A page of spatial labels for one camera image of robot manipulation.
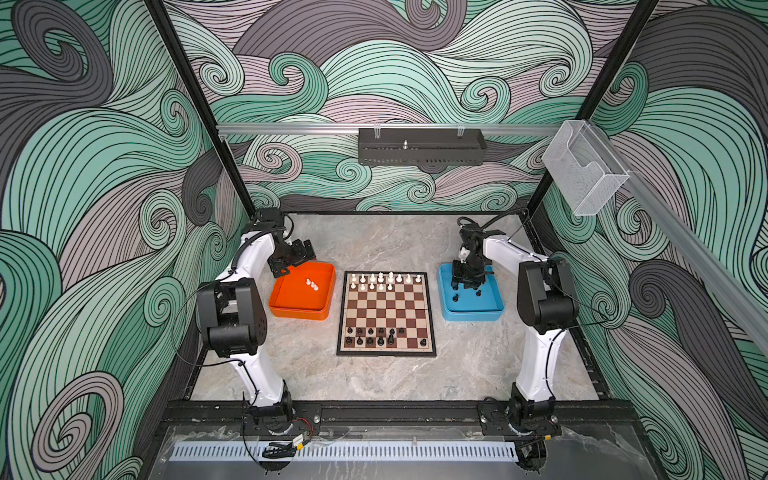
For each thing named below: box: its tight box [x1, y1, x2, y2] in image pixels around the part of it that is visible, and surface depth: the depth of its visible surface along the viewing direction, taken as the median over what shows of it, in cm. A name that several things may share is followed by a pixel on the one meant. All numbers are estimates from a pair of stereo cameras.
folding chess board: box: [336, 271, 437, 357], surface depth 92 cm
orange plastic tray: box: [269, 262, 336, 321], surface depth 97 cm
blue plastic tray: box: [438, 263, 505, 321], surface depth 97 cm
